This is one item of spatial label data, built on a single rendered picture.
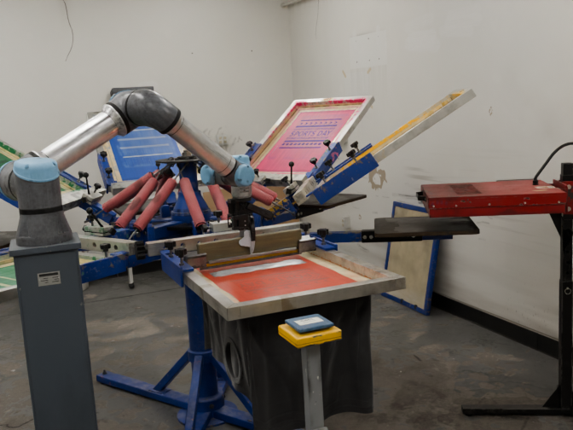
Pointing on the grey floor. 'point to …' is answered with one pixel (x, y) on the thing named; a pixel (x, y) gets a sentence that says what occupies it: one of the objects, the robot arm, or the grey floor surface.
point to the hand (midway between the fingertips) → (251, 249)
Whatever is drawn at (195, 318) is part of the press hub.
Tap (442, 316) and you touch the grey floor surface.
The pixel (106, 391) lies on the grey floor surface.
